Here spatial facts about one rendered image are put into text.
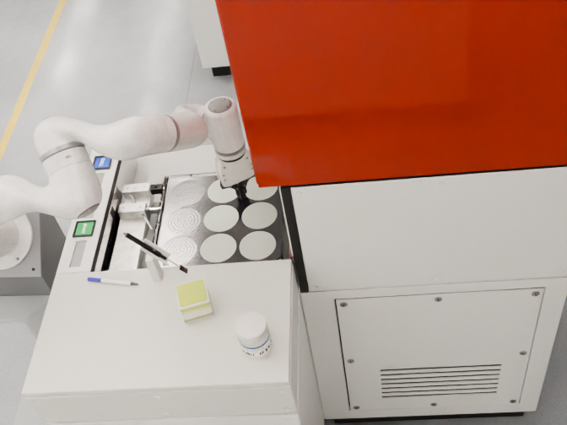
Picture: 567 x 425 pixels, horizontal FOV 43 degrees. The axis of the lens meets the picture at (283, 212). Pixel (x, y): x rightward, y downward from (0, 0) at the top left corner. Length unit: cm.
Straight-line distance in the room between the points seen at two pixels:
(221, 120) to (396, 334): 79
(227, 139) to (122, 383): 66
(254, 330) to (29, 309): 77
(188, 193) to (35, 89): 239
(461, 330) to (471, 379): 30
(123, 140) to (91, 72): 283
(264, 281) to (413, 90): 63
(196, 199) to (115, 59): 240
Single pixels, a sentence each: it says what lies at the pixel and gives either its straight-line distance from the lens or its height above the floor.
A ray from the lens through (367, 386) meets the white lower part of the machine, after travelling 238.
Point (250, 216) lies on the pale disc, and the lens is 204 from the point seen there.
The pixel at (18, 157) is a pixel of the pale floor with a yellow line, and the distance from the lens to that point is 400.
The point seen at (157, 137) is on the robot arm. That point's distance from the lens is 162.
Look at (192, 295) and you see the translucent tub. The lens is 173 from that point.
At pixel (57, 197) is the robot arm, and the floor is 133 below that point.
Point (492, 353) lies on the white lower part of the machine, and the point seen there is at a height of 46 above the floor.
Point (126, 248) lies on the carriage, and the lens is 209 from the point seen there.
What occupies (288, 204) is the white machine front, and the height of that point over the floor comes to 117.
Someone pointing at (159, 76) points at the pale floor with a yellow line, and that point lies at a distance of 419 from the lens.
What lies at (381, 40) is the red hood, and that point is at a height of 159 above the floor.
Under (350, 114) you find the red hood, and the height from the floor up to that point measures 142.
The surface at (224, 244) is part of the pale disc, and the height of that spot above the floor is 90.
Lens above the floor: 239
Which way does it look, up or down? 47 degrees down
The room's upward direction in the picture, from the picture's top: 11 degrees counter-clockwise
